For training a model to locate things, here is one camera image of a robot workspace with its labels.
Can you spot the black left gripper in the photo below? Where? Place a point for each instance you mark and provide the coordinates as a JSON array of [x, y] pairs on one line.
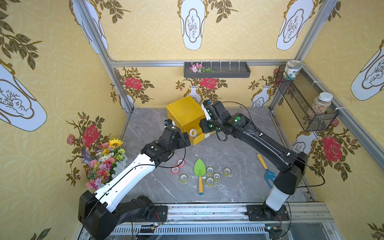
[[182, 137]]

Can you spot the yellow plastic drawer cabinet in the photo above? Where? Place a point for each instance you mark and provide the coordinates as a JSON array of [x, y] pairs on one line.
[[186, 113]]

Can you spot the red tape roll lower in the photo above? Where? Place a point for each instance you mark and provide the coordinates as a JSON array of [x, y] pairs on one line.
[[175, 170]]

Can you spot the grey wall shelf tray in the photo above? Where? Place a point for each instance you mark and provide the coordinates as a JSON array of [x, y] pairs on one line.
[[221, 70]]

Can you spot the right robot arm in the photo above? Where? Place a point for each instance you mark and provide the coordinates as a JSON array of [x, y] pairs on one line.
[[292, 166]]

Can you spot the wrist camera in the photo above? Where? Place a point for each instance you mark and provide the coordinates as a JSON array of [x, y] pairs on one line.
[[208, 110], [169, 123]]

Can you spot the red tape roll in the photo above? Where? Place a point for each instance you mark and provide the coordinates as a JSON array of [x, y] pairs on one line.
[[175, 170], [180, 163]]

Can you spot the colourful artificial flower bouquet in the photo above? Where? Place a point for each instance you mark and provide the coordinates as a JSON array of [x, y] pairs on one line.
[[101, 168]]

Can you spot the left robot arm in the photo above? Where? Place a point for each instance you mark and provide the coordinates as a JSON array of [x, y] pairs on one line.
[[100, 212]]

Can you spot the blue hand rake yellow handle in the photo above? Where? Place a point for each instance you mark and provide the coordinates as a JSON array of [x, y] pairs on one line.
[[269, 176]]

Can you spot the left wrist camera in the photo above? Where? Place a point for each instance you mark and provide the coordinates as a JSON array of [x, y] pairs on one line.
[[169, 123]]

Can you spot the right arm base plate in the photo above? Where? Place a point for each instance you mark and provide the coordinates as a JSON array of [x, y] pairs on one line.
[[265, 213]]

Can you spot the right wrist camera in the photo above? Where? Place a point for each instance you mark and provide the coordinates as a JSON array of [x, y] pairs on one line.
[[208, 110]]

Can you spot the red tape roll upper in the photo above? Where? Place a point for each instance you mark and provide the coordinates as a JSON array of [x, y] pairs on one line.
[[180, 163]]

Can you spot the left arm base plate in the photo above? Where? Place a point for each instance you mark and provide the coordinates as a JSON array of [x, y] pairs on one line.
[[158, 213]]

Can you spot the clear jar white lid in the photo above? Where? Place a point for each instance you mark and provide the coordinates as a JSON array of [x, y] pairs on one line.
[[320, 104]]

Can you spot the black wire wall basket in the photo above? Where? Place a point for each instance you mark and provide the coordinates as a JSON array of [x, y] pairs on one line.
[[300, 95]]

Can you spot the green trowel yellow handle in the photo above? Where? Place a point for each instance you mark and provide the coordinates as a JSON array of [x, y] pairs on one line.
[[200, 171]]

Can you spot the yellow tape roll bottom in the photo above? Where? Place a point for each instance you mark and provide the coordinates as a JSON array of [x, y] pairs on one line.
[[210, 181]]

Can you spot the aluminium front rail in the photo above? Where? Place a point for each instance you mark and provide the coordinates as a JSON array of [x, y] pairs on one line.
[[308, 221]]

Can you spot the patterned jar green lid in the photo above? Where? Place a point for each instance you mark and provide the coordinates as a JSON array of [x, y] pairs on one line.
[[292, 68]]

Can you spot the small pink flowers on shelf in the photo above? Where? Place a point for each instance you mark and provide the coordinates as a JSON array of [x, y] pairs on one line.
[[199, 68]]

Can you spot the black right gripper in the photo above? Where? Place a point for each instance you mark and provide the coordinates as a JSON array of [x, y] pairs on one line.
[[205, 125]]

